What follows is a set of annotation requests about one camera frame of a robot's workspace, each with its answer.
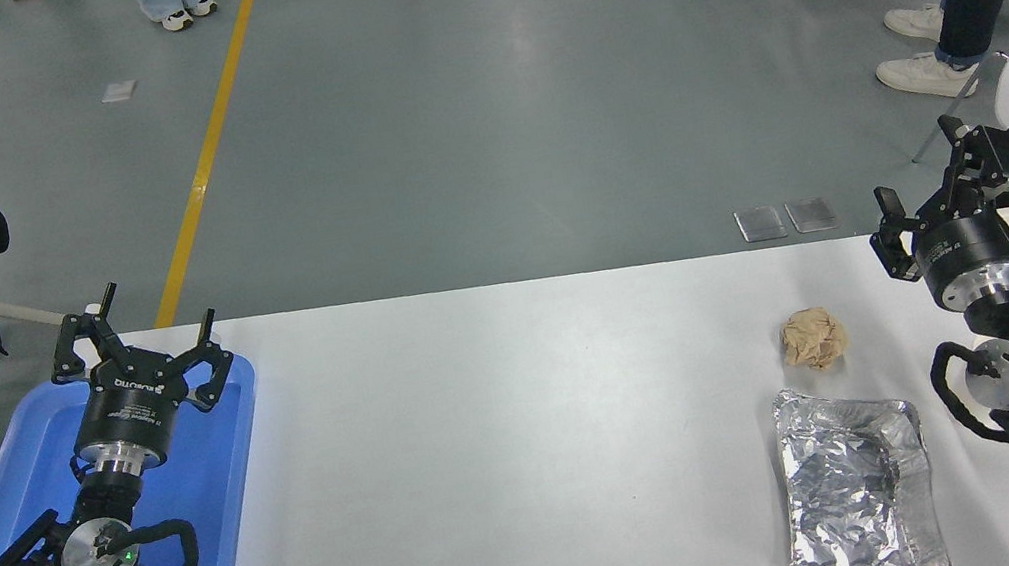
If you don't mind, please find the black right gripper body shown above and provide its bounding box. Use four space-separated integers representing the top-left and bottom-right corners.
908 203 1009 299

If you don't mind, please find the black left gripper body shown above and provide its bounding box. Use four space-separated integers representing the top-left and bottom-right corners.
59 343 196 471

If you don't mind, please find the metal floor plate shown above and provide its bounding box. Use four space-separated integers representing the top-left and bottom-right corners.
783 194 839 237
733 203 789 245

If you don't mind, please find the crumpled tan paper ball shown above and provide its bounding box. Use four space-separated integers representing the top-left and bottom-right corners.
776 303 853 376

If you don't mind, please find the silver foil tray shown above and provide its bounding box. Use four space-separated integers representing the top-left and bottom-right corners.
760 366 957 566

